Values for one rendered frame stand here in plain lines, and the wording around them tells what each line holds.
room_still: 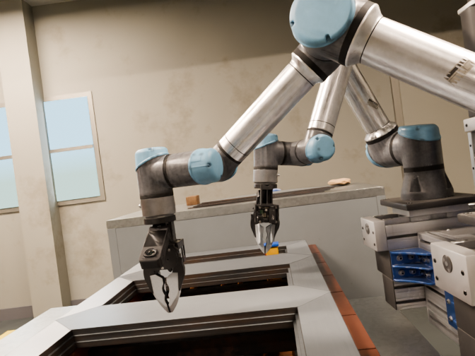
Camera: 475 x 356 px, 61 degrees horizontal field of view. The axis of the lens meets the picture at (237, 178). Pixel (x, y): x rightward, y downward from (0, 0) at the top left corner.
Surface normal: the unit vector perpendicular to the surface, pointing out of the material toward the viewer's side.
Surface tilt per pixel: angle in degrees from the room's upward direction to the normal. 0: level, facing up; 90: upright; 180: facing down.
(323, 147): 90
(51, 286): 90
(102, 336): 90
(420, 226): 90
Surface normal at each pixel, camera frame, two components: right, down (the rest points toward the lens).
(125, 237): -0.09, 0.02
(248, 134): -0.07, 0.32
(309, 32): -0.45, -0.01
